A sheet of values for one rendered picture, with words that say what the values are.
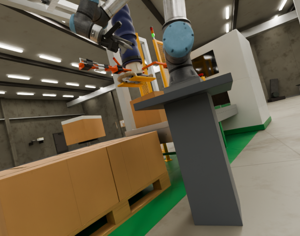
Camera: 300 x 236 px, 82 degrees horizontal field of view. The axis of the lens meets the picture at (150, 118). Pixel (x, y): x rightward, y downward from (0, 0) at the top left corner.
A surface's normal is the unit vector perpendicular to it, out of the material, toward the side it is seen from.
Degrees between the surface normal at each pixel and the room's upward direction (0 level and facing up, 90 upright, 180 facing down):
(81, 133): 90
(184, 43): 95
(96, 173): 90
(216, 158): 90
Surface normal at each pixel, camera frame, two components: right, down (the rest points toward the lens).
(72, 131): -0.22, 0.02
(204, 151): -0.41, 0.07
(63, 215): 0.73, -0.22
